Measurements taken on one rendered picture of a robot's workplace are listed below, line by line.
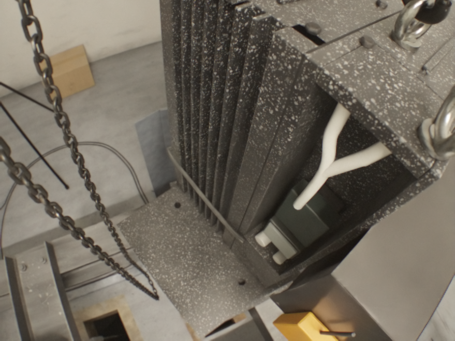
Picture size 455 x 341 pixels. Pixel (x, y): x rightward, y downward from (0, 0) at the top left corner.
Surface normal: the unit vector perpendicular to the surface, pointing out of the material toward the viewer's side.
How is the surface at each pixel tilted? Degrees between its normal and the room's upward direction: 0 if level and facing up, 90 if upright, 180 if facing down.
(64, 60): 0
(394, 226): 0
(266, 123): 90
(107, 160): 0
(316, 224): 90
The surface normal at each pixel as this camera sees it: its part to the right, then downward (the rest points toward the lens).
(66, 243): 0.11, -0.52
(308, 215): -0.76, 0.51
